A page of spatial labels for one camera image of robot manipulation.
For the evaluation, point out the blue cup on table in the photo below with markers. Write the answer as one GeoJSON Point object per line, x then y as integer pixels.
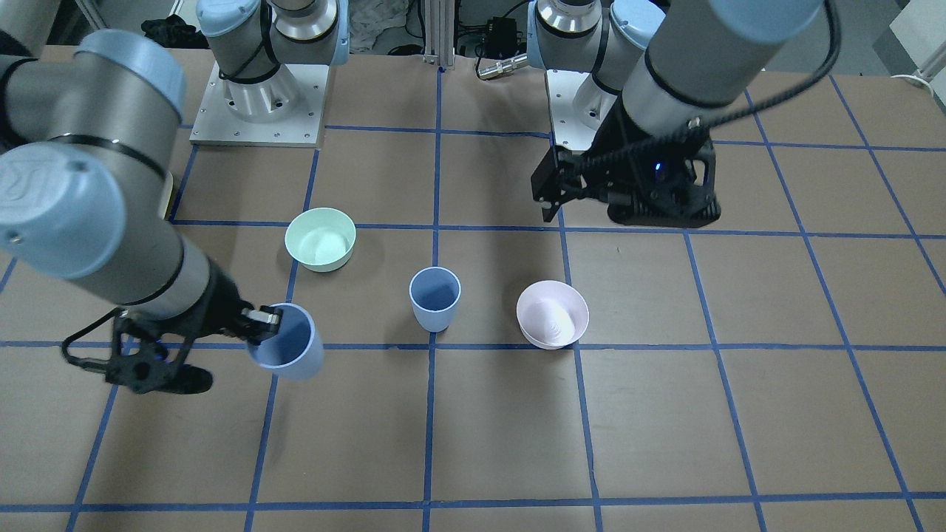
{"type": "Point", "coordinates": [435, 295]}

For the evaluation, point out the aluminium frame post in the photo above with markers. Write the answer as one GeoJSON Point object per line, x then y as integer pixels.
{"type": "Point", "coordinates": [439, 33]}

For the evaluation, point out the blue cup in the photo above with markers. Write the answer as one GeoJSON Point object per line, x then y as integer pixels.
{"type": "Point", "coordinates": [435, 295]}
{"type": "Point", "coordinates": [295, 351]}

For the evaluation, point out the pink bowl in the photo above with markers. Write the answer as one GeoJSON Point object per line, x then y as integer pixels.
{"type": "Point", "coordinates": [552, 315]}

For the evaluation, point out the green bowl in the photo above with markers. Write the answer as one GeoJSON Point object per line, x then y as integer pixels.
{"type": "Point", "coordinates": [321, 239]}

